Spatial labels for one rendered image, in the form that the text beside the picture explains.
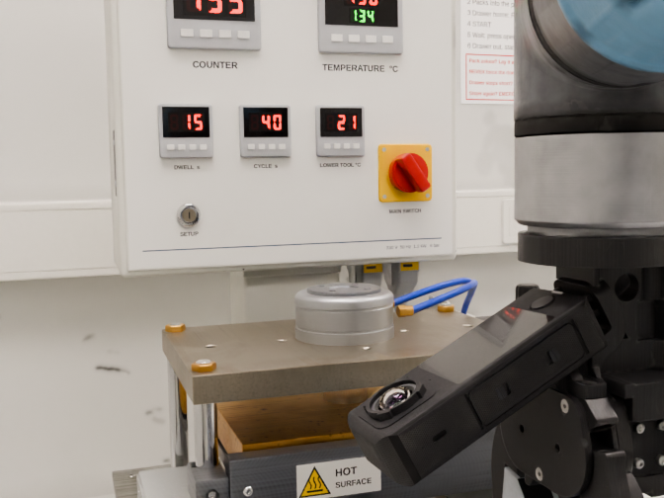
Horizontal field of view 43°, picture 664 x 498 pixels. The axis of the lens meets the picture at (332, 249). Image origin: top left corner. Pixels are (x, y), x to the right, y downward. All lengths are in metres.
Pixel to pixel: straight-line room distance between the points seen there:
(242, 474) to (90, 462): 0.68
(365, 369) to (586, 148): 0.28
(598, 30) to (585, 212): 0.11
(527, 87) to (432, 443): 0.16
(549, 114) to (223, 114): 0.45
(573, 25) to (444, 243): 0.57
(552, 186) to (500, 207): 0.96
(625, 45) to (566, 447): 0.18
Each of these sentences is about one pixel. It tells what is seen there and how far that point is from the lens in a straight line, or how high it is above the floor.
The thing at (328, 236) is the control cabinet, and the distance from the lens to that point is 0.79.
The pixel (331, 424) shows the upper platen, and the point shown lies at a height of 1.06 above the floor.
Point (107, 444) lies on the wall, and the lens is 1.23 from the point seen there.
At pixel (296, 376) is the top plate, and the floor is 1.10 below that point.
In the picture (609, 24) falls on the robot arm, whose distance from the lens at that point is 0.27.
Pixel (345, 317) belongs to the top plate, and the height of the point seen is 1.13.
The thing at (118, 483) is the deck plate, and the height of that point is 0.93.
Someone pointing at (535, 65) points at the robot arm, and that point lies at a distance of 0.37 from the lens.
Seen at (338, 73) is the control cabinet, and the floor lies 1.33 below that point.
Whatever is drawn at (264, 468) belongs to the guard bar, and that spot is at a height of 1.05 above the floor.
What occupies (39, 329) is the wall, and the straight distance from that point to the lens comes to 1.19.
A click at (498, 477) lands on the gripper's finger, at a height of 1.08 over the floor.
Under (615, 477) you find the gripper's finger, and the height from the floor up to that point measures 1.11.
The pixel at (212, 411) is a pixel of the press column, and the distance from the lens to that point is 0.57.
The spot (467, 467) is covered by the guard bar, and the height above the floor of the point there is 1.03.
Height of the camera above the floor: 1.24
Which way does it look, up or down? 5 degrees down
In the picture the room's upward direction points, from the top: 1 degrees counter-clockwise
